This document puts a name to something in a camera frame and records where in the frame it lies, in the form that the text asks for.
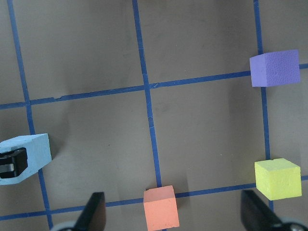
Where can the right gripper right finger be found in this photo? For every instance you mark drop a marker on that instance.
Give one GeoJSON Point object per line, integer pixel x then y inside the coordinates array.
{"type": "Point", "coordinates": [256, 215]}

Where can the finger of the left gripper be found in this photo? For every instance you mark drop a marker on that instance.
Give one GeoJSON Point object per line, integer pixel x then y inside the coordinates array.
{"type": "Point", "coordinates": [13, 163]}

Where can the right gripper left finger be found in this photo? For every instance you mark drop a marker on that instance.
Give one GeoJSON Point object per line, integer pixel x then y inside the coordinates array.
{"type": "Point", "coordinates": [93, 217]}

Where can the light blue block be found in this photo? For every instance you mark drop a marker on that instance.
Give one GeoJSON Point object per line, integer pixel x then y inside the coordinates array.
{"type": "Point", "coordinates": [38, 154]}

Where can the yellow foam block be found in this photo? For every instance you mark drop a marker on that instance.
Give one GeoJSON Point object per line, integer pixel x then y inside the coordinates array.
{"type": "Point", "coordinates": [278, 179]}

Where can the orange block near base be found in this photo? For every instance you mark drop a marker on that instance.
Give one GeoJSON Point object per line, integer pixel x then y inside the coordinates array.
{"type": "Point", "coordinates": [160, 208]}

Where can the purple block right side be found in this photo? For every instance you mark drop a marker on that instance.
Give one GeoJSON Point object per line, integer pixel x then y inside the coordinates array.
{"type": "Point", "coordinates": [275, 68]}

